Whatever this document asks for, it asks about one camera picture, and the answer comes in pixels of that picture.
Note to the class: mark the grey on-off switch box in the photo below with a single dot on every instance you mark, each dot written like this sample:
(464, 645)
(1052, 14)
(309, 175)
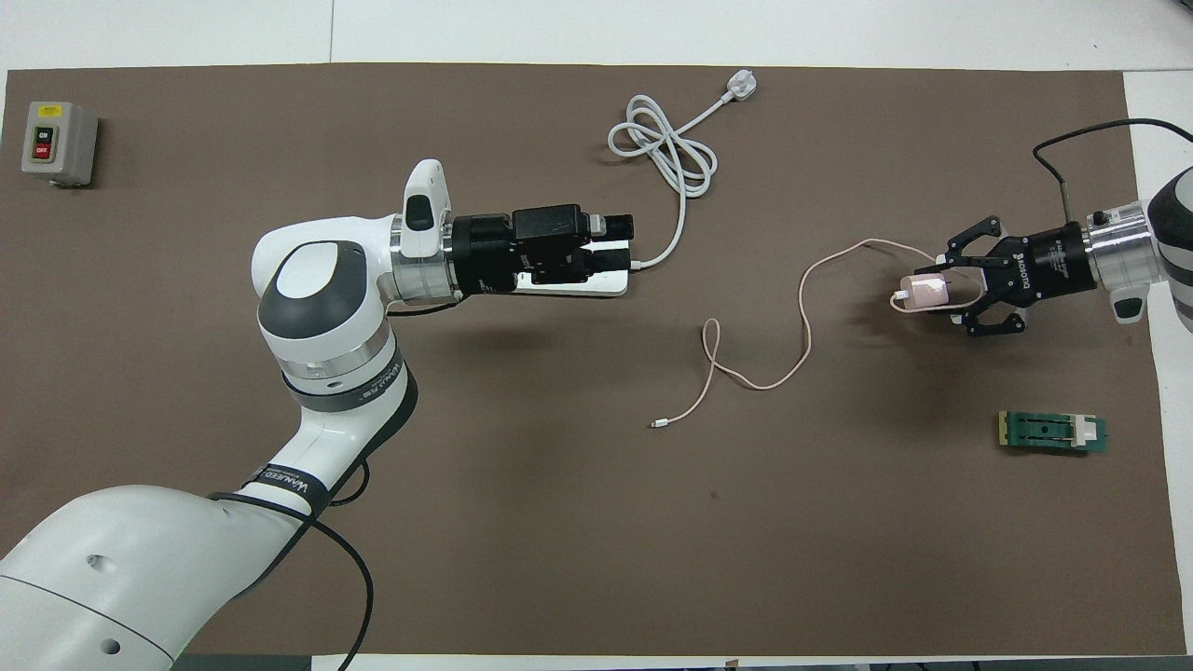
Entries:
(70, 140)

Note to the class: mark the brown table mat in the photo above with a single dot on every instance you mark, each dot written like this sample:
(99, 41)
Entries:
(652, 540)

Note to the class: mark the pink charger adapter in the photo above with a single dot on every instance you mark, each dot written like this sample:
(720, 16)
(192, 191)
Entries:
(925, 293)

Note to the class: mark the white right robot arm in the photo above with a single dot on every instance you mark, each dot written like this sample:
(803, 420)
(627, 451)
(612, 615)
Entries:
(1170, 224)

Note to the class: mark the green knife switch block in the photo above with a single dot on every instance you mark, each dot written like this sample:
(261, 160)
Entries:
(1044, 432)

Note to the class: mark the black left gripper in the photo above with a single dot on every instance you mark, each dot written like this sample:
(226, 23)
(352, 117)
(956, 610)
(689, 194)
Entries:
(494, 253)

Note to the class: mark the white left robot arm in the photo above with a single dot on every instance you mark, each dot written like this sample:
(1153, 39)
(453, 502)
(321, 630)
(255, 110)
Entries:
(308, 280)

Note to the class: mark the white power strip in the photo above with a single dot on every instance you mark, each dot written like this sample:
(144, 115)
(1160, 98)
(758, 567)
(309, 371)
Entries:
(601, 284)

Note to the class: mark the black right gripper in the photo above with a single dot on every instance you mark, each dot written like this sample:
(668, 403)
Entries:
(1044, 263)

